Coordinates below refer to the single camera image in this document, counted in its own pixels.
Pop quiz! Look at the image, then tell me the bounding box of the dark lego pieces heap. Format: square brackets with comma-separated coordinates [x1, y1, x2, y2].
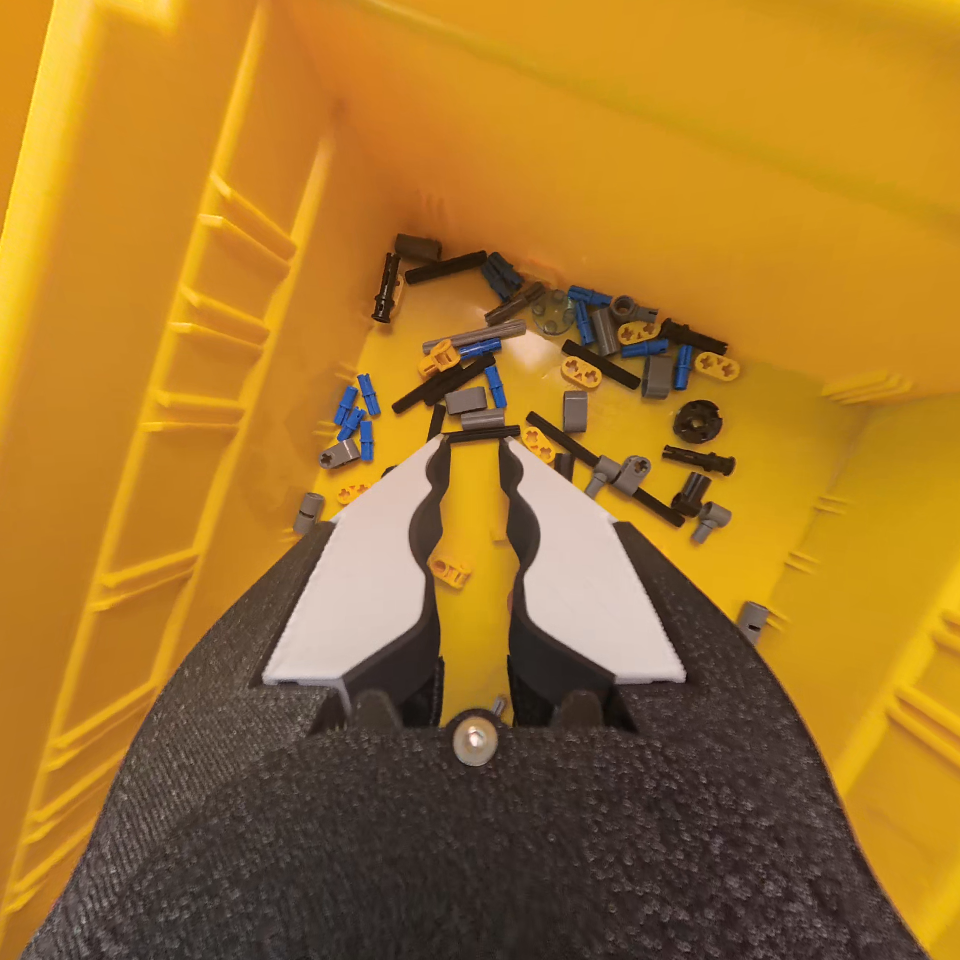
[291, 231, 775, 648]

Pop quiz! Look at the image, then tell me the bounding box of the yellow plastic bin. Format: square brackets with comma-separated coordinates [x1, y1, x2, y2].
[0, 0, 960, 960]

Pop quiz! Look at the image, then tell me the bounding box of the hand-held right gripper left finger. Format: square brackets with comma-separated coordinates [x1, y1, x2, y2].
[261, 433, 453, 727]

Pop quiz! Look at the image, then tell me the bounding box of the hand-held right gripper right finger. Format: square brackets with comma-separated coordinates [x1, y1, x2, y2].
[497, 435, 689, 727]

